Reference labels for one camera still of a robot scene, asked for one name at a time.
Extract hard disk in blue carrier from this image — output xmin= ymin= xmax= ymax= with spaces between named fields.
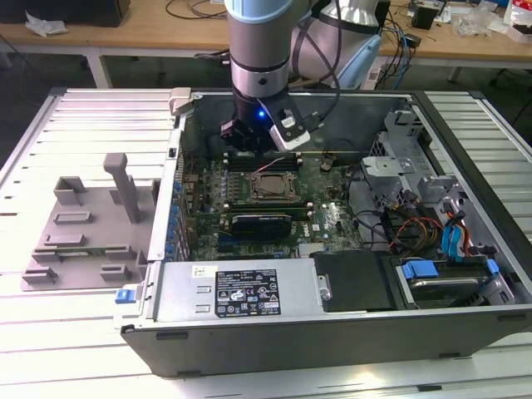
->
xmin=394 ymin=256 xmax=500 ymax=311

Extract silver CPU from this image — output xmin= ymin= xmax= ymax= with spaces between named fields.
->
xmin=259 ymin=176 xmax=288 ymax=194

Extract small black container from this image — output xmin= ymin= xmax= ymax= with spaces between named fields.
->
xmin=411 ymin=2 xmax=438 ymax=31

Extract thin metal locking lever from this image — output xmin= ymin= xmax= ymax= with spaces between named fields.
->
xmin=257 ymin=156 xmax=287 ymax=173

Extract white crumpled plastic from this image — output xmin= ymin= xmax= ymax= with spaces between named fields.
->
xmin=24 ymin=11 xmax=68 ymax=37

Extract silver metal drive cage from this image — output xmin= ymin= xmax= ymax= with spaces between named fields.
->
xmin=359 ymin=108 xmax=473 ymax=221

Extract silver power supply box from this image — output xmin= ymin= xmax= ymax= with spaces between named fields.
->
xmin=151 ymin=259 xmax=333 ymax=325

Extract black open PC case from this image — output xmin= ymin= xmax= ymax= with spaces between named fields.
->
xmin=112 ymin=86 xmax=532 ymax=378

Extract grey parts rack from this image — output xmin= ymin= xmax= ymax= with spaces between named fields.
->
xmin=20 ymin=152 xmax=161 ymax=293

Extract coloured power wire bundle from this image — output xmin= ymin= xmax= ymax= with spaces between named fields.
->
xmin=388 ymin=214 xmax=444 ymax=253

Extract beige case corner latch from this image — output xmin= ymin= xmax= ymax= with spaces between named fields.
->
xmin=169 ymin=86 xmax=195 ymax=116

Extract black plastic bay cover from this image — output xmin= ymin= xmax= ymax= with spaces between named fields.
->
xmin=311 ymin=250 xmax=396 ymax=313

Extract silver finned heatsink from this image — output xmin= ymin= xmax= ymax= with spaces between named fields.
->
xmin=297 ymin=242 xmax=336 ymax=255

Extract blue flat data wire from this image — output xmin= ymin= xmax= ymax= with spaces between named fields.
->
xmin=441 ymin=209 xmax=470 ymax=264

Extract tall black box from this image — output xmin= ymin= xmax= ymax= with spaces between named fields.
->
xmin=376 ymin=0 xmax=392 ymax=37

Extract CPU socket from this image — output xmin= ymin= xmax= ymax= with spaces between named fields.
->
xmin=244 ymin=169 xmax=303 ymax=201

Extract metal socket cover frame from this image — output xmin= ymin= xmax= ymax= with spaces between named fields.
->
xmin=248 ymin=170 xmax=298 ymax=200

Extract black graphics card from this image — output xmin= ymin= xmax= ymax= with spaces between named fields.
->
xmin=229 ymin=212 xmax=294 ymax=241

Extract red white package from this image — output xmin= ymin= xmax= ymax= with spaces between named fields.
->
xmin=502 ymin=0 xmax=532 ymax=43

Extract large black box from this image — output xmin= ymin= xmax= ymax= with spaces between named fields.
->
xmin=0 ymin=0 xmax=131 ymax=28

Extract wooden desk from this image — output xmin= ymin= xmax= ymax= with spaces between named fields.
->
xmin=0 ymin=0 xmax=532 ymax=86

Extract clear plastic bags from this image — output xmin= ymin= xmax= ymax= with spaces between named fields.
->
xmin=455 ymin=6 xmax=510 ymax=41

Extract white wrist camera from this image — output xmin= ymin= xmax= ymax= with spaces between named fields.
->
xmin=268 ymin=106 xmax=312 ymax=154

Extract green motherboard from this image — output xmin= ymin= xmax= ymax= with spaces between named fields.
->
xmin=182 ymin=149 xmax=375 ymax=261

